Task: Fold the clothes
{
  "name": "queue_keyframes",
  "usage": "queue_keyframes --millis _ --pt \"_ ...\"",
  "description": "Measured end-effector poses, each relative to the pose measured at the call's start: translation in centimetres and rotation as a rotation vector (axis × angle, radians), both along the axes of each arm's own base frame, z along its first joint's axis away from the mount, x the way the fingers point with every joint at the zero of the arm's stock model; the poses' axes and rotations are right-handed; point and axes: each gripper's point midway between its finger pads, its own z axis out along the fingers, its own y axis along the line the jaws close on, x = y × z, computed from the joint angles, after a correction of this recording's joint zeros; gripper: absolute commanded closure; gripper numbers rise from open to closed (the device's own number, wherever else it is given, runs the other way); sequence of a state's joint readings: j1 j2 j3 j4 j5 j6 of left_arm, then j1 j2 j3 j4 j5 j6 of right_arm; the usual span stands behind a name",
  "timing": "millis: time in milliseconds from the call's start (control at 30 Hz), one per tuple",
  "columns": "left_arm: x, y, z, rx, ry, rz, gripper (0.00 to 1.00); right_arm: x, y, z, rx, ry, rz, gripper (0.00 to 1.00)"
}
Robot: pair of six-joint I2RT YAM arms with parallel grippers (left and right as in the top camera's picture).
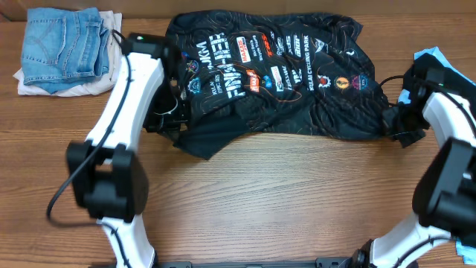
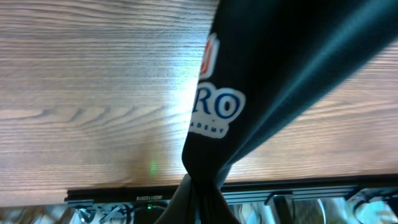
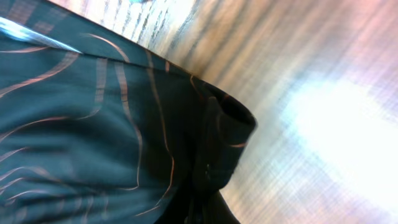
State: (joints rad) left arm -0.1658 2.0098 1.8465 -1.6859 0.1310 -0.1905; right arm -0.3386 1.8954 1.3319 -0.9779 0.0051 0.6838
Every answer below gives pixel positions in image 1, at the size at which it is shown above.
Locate black printed cycling jersey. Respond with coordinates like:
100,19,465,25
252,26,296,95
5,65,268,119
166,10,387,159

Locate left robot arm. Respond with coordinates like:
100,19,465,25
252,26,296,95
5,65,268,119
65,32,184,268

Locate black and light-blue garment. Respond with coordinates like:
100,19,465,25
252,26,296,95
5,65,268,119
396,46,476,265

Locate folded white cloth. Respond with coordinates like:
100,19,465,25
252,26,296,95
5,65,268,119
13,10,126,98

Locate folded blue jeans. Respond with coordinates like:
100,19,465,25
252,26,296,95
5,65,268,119
21,7,109,94

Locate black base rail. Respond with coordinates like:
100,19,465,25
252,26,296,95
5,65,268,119
152,257,351,268

